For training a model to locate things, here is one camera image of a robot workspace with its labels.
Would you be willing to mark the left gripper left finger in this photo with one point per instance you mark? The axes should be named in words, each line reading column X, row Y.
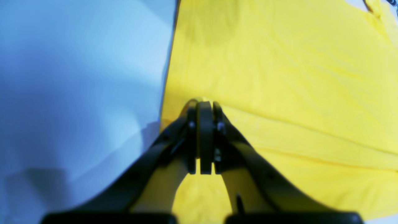
column 145, row 192

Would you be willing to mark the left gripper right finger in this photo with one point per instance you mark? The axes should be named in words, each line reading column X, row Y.
column 258, row 193

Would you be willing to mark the yellow orange T-shirt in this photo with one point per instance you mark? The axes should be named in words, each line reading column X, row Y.
column 312, row 84

